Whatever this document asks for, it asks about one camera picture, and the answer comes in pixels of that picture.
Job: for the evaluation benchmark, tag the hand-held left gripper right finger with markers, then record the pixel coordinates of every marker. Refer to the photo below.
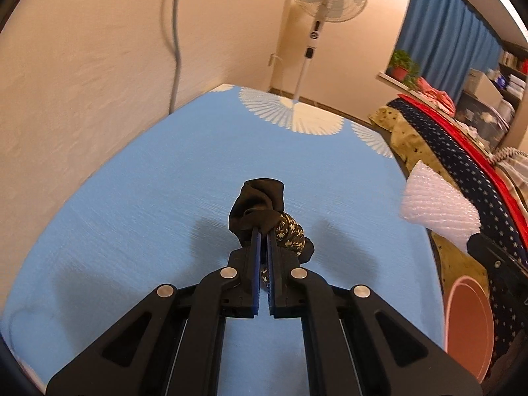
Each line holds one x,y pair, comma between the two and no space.
271,268

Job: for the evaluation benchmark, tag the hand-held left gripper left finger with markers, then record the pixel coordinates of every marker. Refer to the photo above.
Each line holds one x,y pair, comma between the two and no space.
256,268

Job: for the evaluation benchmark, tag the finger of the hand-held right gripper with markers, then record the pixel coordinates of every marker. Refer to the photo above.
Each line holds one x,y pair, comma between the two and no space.
493,255

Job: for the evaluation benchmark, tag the black floral cloth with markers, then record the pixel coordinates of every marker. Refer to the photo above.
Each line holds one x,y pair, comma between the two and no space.
255,202

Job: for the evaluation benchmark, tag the white foam net sleeve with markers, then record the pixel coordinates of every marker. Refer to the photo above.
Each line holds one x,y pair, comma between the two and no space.
437,208

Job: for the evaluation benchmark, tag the pink plastic bin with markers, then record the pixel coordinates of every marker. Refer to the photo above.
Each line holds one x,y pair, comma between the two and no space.
466,330

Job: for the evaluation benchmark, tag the plaid duvet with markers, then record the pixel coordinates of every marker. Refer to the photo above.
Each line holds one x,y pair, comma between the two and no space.
515,177

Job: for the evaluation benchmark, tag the navy star mattress cover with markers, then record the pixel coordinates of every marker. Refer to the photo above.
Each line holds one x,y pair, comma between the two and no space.
458,161

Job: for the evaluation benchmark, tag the striped pillow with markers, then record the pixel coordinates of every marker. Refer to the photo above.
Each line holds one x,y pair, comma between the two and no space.
503,154

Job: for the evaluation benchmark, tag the dark cloth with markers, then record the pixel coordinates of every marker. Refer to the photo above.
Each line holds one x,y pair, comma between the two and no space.
509,367

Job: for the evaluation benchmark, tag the blue patterned tablecloth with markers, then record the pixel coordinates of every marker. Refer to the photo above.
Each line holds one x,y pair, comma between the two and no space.
165,198

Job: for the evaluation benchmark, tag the large clear storage bin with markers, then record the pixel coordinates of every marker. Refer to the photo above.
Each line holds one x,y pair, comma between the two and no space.
480,119

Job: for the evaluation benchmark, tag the yellow bed skirt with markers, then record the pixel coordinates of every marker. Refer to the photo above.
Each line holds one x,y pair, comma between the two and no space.
406,138

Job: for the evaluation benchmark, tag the wooden bookshelf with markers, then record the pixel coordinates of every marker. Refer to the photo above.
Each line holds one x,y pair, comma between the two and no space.
515,86

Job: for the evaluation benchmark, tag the beige storage box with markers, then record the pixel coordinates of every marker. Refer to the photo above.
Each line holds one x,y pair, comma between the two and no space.
482,84

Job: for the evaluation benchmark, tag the pink folded cloth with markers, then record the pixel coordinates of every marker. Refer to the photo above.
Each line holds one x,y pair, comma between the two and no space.
435,93

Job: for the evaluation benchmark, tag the row of books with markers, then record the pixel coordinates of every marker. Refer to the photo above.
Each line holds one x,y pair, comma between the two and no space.
513,61

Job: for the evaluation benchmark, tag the white windowsill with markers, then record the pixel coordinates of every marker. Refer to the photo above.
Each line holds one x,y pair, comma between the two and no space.
392,80

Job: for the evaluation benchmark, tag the potted green plant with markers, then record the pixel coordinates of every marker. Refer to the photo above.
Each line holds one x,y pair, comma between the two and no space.
403,64

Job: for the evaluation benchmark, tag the blue curtain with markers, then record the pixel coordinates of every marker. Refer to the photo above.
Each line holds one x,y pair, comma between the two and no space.
449,37

